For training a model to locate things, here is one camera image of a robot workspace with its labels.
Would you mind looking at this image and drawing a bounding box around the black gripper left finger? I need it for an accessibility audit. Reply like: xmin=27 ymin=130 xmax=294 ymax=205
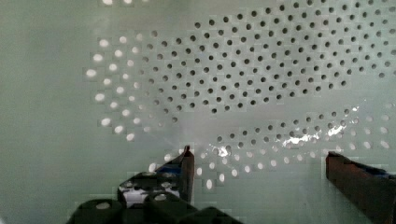
xmin=66 ymin=146 xmax=243 ymax=224

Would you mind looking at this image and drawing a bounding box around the mint green plastic strainer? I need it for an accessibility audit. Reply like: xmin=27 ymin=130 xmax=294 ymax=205
xmin=1 ymin=0 xmax=395 ymax=224

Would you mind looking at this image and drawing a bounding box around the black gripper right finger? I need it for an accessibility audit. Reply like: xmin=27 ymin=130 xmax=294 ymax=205
xmin=325 ymin=152 xmax=396 ymax=224

